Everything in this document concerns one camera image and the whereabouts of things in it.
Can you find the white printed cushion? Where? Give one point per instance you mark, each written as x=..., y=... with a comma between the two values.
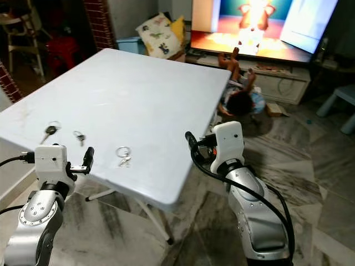
x=158, y=34

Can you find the child with dark hair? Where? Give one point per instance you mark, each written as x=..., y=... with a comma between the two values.
x=241, y=102

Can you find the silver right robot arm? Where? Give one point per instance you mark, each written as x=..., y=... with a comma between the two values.
x=260, y=221

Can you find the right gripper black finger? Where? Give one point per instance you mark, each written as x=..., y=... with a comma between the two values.
x=191, y=143

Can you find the small black speaker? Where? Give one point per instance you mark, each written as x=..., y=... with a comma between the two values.
x=323, y=50

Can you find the brown cardboard piece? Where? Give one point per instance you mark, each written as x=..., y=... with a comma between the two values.
x=276, y=109

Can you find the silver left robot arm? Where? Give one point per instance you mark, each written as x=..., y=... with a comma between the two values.
x=36, y=221

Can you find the yellow cushion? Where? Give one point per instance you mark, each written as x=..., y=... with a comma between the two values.
x=178, y=27

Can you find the white television cabinet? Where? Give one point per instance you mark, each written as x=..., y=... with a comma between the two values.
x=283, y=83

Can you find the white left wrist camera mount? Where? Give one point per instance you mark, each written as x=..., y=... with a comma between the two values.
x=52, y=163

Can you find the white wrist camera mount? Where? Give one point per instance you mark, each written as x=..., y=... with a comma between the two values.
x=52, y=163
x=227, y=141

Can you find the light blue plastic stool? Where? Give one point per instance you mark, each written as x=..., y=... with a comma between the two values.
x=341, y=97

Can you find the light blue storage box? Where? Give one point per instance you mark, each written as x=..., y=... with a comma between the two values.
x=127, y=44

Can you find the white folding table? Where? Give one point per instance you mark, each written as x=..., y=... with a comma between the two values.
x=122, y=100

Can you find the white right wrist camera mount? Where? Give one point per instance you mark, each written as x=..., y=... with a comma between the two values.
x=227, y=141

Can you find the wooden high chair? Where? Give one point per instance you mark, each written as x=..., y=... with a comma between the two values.
x=28, y=33

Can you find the flat screen television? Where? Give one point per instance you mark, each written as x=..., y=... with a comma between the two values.
x=255, y=27

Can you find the red plastic stool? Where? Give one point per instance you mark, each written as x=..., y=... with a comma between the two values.
x=64, y=50

